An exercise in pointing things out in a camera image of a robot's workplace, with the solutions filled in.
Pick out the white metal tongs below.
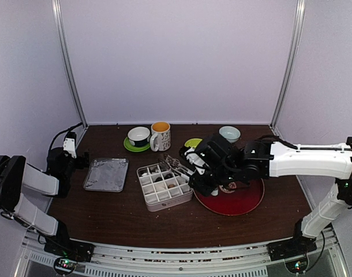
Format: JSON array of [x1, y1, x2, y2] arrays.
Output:
[[158, 147, 219, 196]]

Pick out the silver divided tin box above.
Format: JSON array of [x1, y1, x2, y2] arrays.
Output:
[[136, 163, 193, 212]]

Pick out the bunny print tin lid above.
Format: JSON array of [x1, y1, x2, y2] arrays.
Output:
[[83, 158, 129, 193]]

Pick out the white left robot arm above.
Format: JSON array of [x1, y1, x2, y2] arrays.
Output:
[[0, 131, 89, 256]]

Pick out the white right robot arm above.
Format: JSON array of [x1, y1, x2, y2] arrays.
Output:
[[179, 134, 352, 255]]

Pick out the red round tray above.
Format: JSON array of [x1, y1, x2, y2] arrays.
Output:
[[194, 179, 265, 216]]

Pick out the lime green bowl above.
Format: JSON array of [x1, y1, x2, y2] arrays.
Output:
[[184, 138, 203, 148]]

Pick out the pale blue ceramic bowl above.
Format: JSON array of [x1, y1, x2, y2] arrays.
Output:
[[219, 126, 241, 144]]

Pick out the white patterned mug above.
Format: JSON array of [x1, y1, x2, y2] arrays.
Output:
[[149, 121, 171, 152]]

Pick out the green saucer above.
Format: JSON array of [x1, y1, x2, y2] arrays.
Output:
[[123, 137, 150, 153]]

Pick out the dark white-lined cup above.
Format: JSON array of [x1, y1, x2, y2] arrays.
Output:
[[128, 126, 151, 146]]

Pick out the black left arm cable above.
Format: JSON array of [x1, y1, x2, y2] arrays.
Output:
[[48, 122, 84, 156]]

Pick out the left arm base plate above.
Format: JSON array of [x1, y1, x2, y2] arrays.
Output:
[[44, 237, 95, 262]]

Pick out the aluminium front rail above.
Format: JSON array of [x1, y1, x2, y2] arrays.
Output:
[[14, 238, 347, 277]]

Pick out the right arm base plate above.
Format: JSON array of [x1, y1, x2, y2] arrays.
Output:
[[267, 237, 317, 261]]

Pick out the left aluminium frame post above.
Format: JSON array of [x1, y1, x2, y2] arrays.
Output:
[[51, 0, 88, 128]]

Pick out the aluminium frame post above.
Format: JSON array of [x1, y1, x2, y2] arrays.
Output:
[[51, 0, 88, 128], [270, 0, 306, 131]]

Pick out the right aluminium frame post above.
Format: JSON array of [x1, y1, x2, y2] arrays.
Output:
[[270, 0, 306, 131]]

